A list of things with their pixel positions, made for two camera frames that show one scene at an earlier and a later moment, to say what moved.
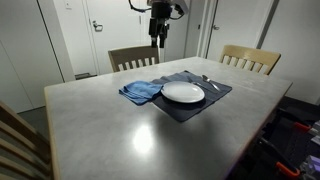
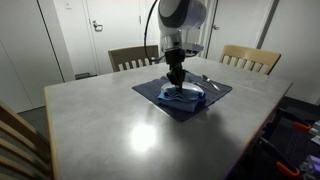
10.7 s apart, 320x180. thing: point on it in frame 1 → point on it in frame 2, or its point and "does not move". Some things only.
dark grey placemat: [184, 111] does not move
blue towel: [140, 91] → [190, 100]
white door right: [237, 23] does not move
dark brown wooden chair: [134, 57] does not move
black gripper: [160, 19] → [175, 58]
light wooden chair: [250, 58] does not move
